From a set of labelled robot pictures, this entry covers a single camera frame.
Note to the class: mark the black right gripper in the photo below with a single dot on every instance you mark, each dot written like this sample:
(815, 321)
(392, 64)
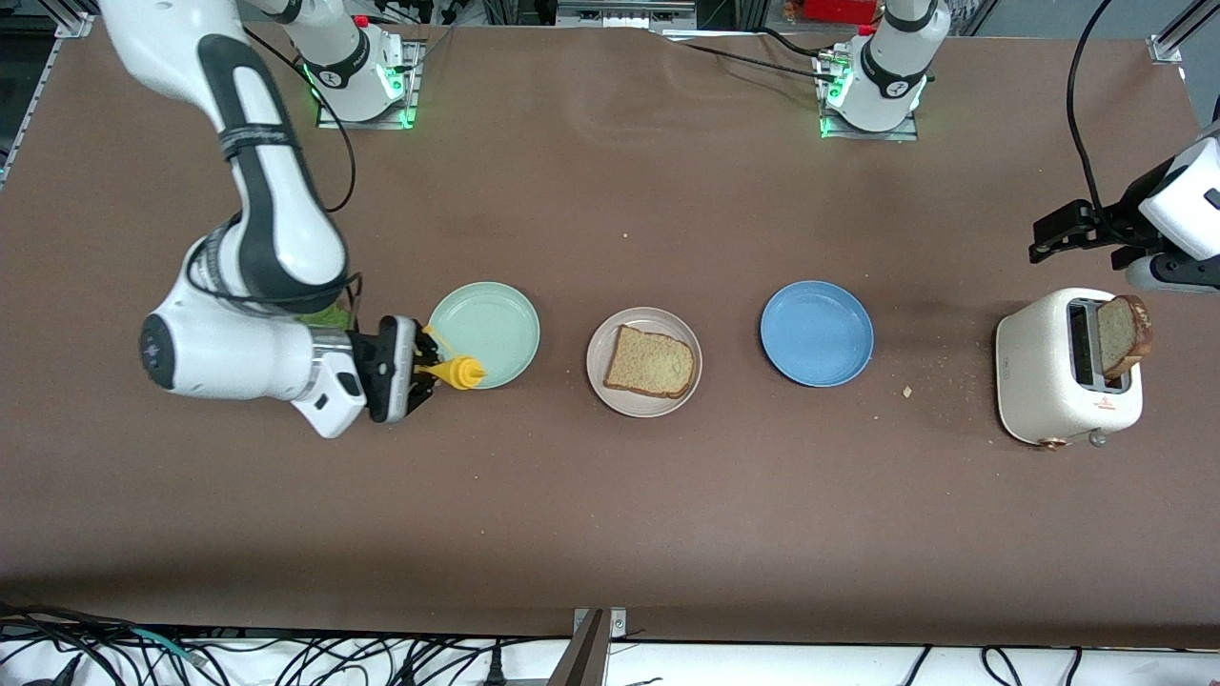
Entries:
(373, 359)

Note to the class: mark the white toaster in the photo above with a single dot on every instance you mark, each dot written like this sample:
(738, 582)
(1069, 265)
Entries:
(1039, 372)

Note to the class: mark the aluminium profile bar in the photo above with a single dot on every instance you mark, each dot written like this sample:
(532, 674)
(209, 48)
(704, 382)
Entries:
(583, 657)

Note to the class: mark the mint green plate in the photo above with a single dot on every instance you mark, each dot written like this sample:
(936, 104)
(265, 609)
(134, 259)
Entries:
(496, 324)

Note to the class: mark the red box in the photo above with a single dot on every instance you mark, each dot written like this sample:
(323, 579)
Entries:
(839, 10)

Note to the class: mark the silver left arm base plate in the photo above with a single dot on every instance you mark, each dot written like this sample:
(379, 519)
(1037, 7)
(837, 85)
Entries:
(867, 136)

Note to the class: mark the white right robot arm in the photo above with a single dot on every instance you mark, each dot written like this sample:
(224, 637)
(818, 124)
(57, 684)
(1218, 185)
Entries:
(229, 357)

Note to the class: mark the green lettuce leaf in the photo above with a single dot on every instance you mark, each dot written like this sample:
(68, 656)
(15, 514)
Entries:
(329, 316)

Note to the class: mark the small metal bracket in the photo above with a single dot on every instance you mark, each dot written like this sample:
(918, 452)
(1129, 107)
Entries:
(619, 624)

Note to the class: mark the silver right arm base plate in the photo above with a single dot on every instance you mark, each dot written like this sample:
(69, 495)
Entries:
(414, 86)

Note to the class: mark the blue plate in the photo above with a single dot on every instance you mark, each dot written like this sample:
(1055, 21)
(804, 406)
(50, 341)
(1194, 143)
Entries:
(817, 333)

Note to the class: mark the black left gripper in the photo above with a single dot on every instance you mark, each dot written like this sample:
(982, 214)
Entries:
(1121, 217)

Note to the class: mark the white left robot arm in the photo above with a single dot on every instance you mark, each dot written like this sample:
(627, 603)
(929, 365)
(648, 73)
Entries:
(891, 67)

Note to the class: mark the yellow mustard squeeze bottle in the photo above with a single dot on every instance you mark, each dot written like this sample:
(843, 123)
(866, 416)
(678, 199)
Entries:
(465, 373)

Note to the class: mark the aluminium corner profile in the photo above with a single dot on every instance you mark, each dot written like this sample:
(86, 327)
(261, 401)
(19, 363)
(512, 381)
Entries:
(1168, 48)

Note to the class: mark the beige plate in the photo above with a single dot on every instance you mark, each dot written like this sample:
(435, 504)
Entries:
(643, 408)

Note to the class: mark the aluminium side rail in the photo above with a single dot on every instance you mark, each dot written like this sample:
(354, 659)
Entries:
(29, 105)

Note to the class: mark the brown bread slice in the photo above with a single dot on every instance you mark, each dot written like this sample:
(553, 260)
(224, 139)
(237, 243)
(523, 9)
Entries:
(653, 362)
(1123, 333)

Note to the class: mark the grey metal box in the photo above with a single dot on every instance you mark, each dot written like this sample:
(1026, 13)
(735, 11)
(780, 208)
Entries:
(620, 11)

